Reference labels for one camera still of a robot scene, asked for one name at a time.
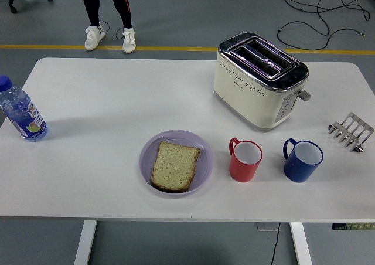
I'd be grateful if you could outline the blue enamel cup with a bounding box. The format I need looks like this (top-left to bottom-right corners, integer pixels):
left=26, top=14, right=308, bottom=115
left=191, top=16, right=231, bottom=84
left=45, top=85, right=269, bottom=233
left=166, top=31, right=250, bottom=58
left=282, top=138, right=325, bottom=183

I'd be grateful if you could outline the slice of bread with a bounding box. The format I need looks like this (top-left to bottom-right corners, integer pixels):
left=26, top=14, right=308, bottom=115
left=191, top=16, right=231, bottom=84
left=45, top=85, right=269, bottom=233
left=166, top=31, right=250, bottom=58
left=150, top=141, right=202, bottom=193

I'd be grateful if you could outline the red enamel cup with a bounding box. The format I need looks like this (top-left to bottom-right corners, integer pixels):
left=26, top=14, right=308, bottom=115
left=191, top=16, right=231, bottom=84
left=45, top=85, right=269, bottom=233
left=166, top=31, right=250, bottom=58
left=228, top=137, right=264, bottom=183

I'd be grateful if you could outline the purple plastic plate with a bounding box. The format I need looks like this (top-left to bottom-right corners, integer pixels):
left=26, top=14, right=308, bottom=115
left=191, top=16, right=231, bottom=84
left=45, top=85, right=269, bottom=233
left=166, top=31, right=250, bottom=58
left=138, top=130, right=214, bottom=199

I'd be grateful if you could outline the cream and chrome toaster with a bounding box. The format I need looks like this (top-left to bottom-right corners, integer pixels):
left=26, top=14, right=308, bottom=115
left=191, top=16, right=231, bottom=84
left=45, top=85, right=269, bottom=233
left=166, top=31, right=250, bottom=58
left=213, top=32, right=312, bottom=133

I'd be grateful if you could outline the grey box under table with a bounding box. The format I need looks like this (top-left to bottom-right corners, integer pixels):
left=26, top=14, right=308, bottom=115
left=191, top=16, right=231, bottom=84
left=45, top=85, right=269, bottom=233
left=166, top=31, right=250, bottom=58
left=257, top=222, right=281, bottom=232

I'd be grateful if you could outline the person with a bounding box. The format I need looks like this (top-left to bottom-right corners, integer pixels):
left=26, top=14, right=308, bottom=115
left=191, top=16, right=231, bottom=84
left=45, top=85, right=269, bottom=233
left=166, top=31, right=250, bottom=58
left=77, top=0, right=137, bottom=54

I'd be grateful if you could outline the white table leg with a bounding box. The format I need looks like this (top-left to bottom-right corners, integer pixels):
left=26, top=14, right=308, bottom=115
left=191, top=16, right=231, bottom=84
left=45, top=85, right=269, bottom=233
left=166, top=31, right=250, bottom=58
left=289, top=222, right=313, bottom=265
left=73, top=220, right=97, bottom=265

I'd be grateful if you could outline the silver metal toast rack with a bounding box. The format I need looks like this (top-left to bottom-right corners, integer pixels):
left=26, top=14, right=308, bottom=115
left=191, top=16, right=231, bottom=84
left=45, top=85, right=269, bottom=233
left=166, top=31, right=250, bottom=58
left=328, top=111, right=375, bottom=153

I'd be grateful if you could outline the clear water bottle blue cap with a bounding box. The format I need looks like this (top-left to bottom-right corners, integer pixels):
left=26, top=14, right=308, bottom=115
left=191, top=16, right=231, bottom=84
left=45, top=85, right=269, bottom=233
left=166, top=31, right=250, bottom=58
left=0, top=75, right=49, bottom=142

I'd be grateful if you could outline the black table control panel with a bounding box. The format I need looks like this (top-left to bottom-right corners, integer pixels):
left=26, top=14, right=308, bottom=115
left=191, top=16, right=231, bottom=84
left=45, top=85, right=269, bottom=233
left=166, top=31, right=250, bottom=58
left=332, top=222, right=375, bottom=231

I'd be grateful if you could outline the thin black looped cable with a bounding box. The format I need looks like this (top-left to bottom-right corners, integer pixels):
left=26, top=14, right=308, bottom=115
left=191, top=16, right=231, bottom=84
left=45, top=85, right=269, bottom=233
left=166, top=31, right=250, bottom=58
left=98, top=21, right=127, bottom=40

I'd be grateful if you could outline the black floor cable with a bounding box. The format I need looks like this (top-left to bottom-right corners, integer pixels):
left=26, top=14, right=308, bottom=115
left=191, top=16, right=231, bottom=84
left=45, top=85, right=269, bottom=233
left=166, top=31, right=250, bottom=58
left=268, top=0, right=375, bottom=51

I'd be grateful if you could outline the thin black hanging cable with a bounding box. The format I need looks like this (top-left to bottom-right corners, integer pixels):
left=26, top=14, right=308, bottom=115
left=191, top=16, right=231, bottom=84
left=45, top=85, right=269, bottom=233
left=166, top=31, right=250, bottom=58
left=269, top=222, right=281, bottom=265

